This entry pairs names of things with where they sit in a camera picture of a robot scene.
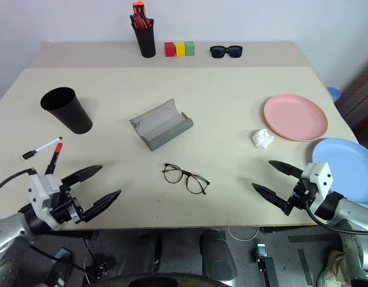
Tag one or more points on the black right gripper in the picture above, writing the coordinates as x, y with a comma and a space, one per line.
300, 195

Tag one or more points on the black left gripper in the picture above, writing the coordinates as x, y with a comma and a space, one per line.
65, 209

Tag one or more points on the black marker with red cap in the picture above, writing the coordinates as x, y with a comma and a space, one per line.
53, 160

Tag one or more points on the white marker with black cap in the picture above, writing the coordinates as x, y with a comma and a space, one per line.
43, 147

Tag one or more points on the grey glasses case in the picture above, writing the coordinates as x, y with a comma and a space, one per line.
159, 124

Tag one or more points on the tortoiseshell round eyeglasses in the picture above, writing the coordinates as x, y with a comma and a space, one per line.
186, 173

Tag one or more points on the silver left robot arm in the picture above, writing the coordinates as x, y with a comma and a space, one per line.
4, 230

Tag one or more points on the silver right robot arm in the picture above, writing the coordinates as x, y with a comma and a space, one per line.
351, 212

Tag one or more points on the crumpled white tissue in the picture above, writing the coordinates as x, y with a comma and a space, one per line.
263, 139

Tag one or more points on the pink plastic plate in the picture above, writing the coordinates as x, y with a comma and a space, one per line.
294, 116

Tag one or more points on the blue plastic plate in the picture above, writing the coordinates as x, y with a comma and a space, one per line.
351, 167

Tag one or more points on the small grey blue box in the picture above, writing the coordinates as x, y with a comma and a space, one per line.
62, 256

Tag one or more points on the empty black plastic cup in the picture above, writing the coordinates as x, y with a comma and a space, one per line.
70, 116

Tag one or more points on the dark grey rounded shape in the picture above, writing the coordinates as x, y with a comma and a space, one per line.
216, 254
144, 254

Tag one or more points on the white sneaker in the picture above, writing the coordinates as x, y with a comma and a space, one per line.
331, 269

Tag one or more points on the blue plastic container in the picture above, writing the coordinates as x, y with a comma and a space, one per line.
333, 94

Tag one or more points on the dark brown wooden furniture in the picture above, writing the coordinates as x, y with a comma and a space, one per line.
360, 104

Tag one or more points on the black round base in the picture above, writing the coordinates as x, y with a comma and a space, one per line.
159, 281

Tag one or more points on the black sunglasses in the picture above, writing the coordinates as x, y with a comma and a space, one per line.
218, 52

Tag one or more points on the black pen holder cup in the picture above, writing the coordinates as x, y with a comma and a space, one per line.
145, 42

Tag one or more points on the red wooden block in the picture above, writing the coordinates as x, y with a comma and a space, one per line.
169, 49

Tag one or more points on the green wooden block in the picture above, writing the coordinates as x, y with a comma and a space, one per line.
190, 48

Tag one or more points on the yellow wooden block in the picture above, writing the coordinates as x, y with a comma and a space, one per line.
180, 49

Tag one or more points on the red and black pens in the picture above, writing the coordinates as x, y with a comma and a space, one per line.
140, 21

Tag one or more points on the orange capped marker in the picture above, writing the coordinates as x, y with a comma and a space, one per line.
139, 6

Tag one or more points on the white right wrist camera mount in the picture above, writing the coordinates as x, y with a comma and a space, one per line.
319, 176

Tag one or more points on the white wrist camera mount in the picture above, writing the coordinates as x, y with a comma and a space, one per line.
319, 176
37, 191

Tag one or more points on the black table frame bar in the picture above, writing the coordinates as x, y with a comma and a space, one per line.
70, 234

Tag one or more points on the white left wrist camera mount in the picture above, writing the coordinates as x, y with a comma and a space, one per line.
37, 191

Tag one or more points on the black metal clamp bracket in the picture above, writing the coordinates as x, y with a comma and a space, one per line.
266, 266

